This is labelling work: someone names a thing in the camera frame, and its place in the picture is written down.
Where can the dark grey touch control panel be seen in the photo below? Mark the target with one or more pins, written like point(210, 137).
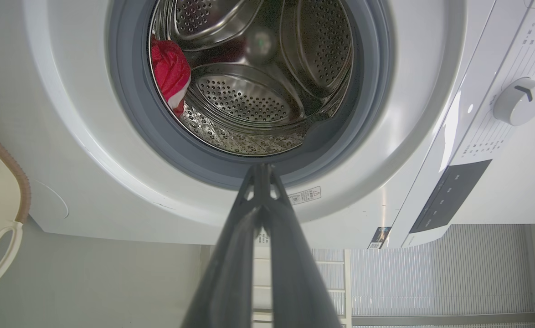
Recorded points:
point(450, 196)

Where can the dark QR code brand sticker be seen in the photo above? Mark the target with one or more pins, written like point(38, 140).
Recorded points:
point(379, 237)

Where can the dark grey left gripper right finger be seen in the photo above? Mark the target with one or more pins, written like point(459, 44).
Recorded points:
point(295, 282)

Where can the round white filter cover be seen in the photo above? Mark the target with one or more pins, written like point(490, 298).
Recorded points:
point(48, 202)

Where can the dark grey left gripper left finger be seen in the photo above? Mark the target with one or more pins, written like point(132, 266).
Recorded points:
point(231, 273)

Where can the white round control knob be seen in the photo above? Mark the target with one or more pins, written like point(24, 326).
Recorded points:
point(518, 105)

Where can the red and white garment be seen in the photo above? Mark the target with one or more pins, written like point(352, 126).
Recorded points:
point(169, 68)

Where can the stainless steel washing machine drum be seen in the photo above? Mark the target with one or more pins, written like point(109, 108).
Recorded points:
point(249, 95)

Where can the warning triangle sticker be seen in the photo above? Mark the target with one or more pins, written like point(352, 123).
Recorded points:
point(305, 195)

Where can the white front-load washing machine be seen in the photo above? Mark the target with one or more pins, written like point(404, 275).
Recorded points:
point(90, 91)

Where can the grey rubber door gasket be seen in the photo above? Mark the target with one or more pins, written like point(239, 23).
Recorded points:
point(131, 114)

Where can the white window blind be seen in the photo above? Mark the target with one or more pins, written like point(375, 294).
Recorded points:
point(440, 273)

